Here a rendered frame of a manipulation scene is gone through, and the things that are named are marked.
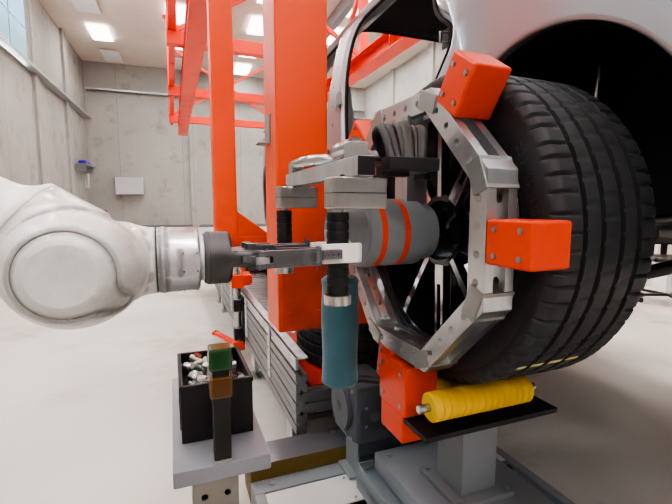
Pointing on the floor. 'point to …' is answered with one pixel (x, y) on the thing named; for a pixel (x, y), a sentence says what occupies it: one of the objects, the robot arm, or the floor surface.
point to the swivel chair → (660, 262)
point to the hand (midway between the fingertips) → (335, 252)
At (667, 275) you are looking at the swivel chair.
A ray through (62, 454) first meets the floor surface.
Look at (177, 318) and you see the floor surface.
